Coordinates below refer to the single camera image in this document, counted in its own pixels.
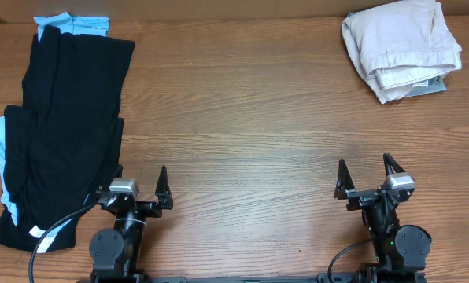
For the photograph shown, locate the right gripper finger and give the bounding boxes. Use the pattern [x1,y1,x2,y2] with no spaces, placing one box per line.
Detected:
[383,153,404,175]
[334,159,356,200]

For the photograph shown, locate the black t-shirt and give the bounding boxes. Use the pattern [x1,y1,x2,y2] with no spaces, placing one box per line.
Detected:
[4,26,135,231]

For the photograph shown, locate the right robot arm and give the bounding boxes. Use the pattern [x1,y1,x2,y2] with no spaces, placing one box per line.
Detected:
[327,153,432,283]

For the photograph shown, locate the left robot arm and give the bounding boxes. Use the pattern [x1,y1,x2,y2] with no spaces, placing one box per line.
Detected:
[89,165,174,282]

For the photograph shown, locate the black garment under pile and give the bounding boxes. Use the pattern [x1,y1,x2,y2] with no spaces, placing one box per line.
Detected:
[0,208,79,253]

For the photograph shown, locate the folded grey garment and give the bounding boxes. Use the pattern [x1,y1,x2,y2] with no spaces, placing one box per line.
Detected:
[405,76,446,97]

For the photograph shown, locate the folded beige trousers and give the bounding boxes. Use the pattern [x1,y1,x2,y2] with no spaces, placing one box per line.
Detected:
[341,1,462,105]

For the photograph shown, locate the light blue shirt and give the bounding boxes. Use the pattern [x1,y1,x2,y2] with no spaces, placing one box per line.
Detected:
[0,12,110,226]

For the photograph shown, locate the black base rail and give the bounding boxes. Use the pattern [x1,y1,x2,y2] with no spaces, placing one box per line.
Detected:
[77,272,427,283]

